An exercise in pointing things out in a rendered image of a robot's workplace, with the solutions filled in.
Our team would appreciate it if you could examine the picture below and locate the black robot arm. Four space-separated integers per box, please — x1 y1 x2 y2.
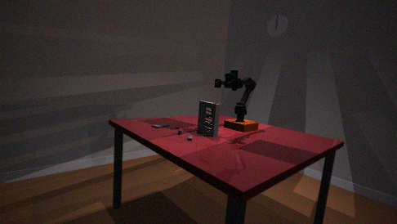
225 70 256 122

